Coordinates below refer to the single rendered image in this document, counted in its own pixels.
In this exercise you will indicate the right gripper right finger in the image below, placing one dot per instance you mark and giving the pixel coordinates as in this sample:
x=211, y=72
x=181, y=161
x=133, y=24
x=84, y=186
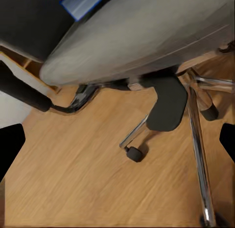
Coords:
x=227, y=139

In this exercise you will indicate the swivel chair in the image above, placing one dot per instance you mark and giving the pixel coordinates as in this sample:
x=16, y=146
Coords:
x=128, y=45

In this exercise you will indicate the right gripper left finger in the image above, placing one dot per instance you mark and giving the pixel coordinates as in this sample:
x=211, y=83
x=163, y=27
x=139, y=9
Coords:
x=12, y=139

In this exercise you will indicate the folder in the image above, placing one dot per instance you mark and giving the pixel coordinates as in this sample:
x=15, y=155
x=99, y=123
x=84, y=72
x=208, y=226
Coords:
x=78, y=8

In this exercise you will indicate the bookcase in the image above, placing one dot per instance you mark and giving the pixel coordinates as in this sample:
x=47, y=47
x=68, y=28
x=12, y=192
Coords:
x=31, y=67

